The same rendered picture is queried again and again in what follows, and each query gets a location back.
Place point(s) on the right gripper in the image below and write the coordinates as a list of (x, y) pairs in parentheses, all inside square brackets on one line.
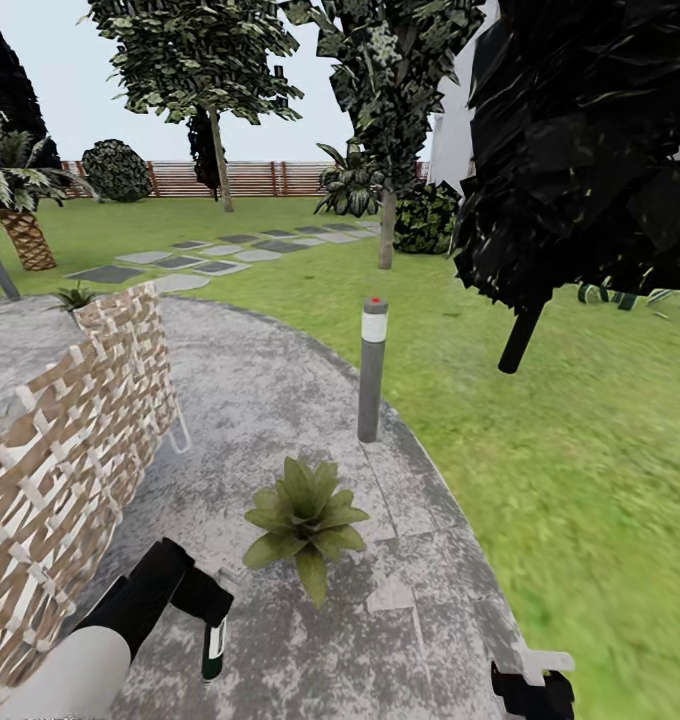
[(520, 698)]

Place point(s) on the insectifuge atomizer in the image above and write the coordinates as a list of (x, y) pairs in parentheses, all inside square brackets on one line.
[(213, 648)]

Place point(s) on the garden chair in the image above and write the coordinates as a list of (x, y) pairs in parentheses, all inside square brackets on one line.
[(70, 464)]

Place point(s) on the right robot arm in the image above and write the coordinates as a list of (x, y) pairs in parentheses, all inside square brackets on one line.
[(535, 694)]

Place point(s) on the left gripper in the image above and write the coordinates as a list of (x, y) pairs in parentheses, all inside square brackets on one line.
[(210, 602)]

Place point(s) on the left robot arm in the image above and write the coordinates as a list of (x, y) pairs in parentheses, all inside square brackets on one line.
[(81, 678)]

